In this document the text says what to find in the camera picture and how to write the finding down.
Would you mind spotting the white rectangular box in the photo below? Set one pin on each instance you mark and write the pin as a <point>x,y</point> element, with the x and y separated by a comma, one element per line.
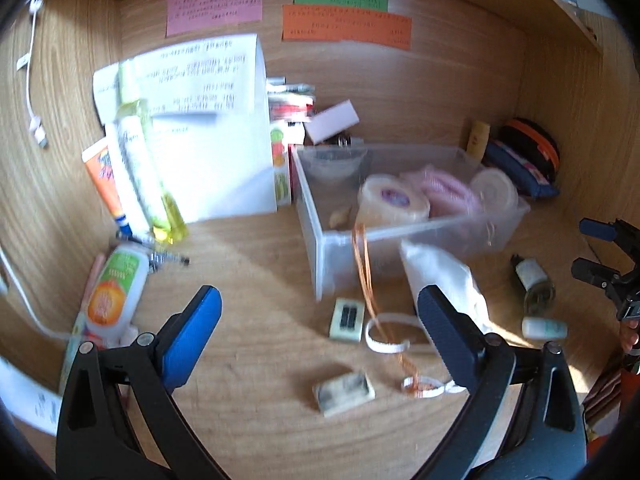
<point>331,122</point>

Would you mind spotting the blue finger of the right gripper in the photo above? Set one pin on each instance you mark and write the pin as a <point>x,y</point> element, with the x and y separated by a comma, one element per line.
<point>600,230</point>

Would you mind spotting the orange sunscreen tube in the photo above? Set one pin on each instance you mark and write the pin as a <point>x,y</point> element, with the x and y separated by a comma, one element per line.
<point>97,161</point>

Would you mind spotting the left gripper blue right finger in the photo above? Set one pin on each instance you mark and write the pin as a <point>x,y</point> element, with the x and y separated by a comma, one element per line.
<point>546,436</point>

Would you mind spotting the clear plastic storage bin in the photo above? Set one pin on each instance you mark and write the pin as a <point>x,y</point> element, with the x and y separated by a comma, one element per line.
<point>332,184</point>

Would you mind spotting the white orange label bottle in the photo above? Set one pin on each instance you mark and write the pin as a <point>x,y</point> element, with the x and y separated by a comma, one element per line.
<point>118,290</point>

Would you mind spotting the stack of packets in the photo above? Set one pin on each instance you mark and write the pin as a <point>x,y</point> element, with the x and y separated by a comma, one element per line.
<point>290,102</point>

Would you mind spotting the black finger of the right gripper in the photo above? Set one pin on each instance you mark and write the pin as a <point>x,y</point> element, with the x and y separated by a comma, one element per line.
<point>595,274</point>

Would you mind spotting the white cloth bag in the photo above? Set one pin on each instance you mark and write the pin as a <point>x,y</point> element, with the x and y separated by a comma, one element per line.
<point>427,265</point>

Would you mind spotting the white tape roll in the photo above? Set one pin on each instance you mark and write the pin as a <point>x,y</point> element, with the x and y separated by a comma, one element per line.
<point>385,200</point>

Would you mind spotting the white eraser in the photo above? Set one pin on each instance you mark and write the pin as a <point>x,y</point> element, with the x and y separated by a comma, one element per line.
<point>343,393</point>

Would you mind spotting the white paper sheets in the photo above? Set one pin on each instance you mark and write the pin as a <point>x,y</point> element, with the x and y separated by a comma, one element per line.
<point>210,133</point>

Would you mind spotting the dark green glass bottle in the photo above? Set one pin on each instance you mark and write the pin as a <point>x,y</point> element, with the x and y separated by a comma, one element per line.
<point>539,290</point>

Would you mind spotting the green black domino tile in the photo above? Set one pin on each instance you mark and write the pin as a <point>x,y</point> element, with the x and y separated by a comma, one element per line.
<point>347,320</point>

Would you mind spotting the yellow spray bottle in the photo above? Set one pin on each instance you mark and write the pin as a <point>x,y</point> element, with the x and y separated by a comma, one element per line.
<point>159,207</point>

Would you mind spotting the pink sticky note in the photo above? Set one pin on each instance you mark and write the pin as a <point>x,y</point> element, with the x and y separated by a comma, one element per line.
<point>184,16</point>

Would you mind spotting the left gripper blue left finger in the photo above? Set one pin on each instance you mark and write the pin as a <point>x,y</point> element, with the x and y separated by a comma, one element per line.
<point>95,437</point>

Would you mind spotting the black orange round case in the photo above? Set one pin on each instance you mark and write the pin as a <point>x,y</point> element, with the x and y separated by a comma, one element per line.
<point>530,141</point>

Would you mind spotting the orange sticky note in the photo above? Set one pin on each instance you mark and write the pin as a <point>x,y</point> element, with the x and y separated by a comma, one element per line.
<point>309,22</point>

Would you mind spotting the person's hand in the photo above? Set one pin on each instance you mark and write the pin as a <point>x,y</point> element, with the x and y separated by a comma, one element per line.
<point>629,337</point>

